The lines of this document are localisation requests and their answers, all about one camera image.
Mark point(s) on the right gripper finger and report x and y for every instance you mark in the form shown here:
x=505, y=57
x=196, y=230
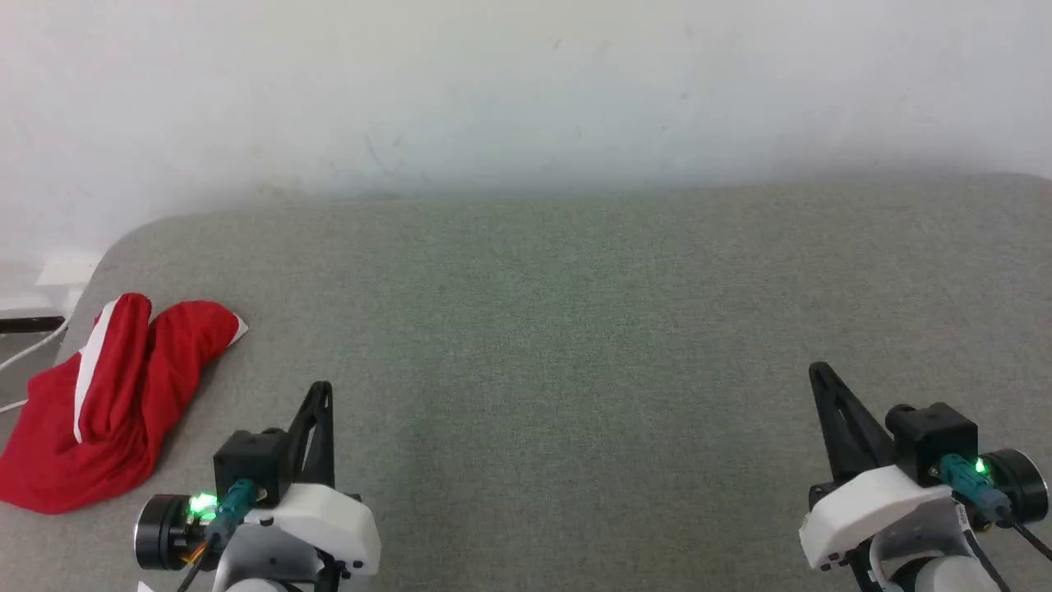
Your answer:
x=846, y=436

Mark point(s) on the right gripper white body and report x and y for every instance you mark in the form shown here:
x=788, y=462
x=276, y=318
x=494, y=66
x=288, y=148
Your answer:
x=863, y=506

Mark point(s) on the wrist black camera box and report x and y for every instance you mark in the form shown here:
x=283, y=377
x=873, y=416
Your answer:
x=933, y=440
x=251, y=464

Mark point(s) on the right white grey robot arm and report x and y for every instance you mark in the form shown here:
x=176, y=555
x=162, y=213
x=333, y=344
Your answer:
x=929, y=551

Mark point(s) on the red cloth garment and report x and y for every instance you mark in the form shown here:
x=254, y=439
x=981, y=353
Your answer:
x=123, y=395

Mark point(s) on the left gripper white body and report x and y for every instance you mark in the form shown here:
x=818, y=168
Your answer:
x=329, y=518

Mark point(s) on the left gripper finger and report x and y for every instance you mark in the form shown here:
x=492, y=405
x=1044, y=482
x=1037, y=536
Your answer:
x=319, y=444

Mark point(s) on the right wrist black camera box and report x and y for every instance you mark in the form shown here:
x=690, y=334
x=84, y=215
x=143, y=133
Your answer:
x=933, y=440

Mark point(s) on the left white grey robot arm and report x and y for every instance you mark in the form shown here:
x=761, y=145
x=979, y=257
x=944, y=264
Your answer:
x=263, y=563

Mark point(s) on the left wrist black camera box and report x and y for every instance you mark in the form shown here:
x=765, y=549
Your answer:
x=251, y=464

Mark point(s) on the grey fabric sofa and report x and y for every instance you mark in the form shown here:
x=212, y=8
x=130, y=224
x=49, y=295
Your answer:
x=575, y=329

